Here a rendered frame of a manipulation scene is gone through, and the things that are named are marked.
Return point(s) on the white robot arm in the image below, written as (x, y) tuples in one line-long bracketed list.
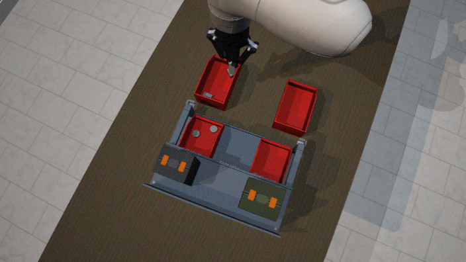
[(328, 28)]

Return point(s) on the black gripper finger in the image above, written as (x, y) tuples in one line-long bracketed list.
[(236, 59), (223, 50)]

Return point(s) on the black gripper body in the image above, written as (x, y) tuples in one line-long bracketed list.
[(230, 39)]

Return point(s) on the grey metal shelf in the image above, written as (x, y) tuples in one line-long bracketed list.
[(220, 180)]

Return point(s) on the red open-front bin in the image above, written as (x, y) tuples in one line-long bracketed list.
[(216, 81), (295, 109), (207, 142), (271, 160)]

